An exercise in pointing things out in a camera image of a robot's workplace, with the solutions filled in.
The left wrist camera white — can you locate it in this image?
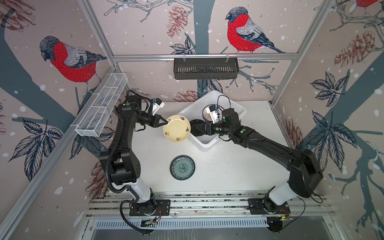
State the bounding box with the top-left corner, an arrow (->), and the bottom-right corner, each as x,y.
152,98 -> 165,116

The white plastic bin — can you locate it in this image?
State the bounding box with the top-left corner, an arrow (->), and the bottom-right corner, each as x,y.
178,91 -> 247,152

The black hanging wall basket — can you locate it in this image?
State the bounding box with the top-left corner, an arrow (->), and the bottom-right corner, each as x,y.
174,58 -> 239,80

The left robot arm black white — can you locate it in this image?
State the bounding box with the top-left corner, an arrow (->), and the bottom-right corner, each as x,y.
100,102 -> 168,216

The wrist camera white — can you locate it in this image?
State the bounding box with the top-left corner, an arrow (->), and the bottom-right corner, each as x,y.
152,98 -> 165,116
208,105 -> 219,124

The yellow plate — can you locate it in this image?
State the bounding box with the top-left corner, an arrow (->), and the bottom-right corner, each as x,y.
163,115 -> 191,143

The white wire mesh basket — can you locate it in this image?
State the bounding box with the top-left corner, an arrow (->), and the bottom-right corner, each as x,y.
76,73 -> 128,137

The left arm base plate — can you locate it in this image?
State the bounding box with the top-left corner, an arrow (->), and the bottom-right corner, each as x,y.
129,200 -> 171,217

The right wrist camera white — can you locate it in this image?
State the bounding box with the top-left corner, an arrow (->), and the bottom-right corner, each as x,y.
208,105 -> 219,124

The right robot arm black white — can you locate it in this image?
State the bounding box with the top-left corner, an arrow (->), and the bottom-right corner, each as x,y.
191,108 -> 323,214

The teal patterned plate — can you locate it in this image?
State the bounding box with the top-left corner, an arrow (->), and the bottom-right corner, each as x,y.
170,155 -> 196,181

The orange sunburst plate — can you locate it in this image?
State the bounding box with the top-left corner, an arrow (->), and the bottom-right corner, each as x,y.
202,105 -> 224,122

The black plate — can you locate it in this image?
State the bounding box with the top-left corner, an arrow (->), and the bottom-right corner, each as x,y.
190,119 -> 205,137

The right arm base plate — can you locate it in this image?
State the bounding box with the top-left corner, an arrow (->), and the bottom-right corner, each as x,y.
247,199 -> 291,215

